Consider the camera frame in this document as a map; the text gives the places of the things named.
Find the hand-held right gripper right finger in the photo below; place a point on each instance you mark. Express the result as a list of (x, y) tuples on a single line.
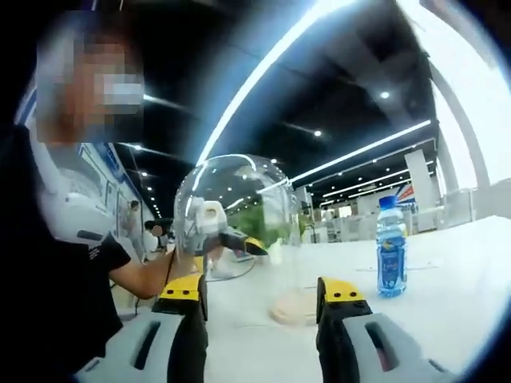
[(351, 347)]

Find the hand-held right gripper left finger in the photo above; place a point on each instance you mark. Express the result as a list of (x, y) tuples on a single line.
[(159, 347)]

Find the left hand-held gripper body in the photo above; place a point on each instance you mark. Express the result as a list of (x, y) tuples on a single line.
[(207, 217)]

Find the clear glass dome cover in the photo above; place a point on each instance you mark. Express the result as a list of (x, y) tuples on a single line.
[(239, 179)]

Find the blue Mizone drink bottle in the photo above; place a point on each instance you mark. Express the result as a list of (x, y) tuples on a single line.
[(391, 259)]

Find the person's left hand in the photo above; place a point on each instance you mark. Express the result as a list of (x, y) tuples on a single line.
[(187, 259)]

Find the green potted plant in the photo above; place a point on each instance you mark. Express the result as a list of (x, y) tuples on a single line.
[(255, 223)]

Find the round wooden base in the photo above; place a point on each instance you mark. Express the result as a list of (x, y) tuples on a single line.
[(293, 311)]

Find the person in black shirt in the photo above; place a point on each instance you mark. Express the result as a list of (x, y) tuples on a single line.
[(52, 287)]

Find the white worn chest device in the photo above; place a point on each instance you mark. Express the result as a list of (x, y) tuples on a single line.
[(80, 211)]

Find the long ceiling light strip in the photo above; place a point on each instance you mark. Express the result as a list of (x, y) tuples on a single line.
[(271, 60)]

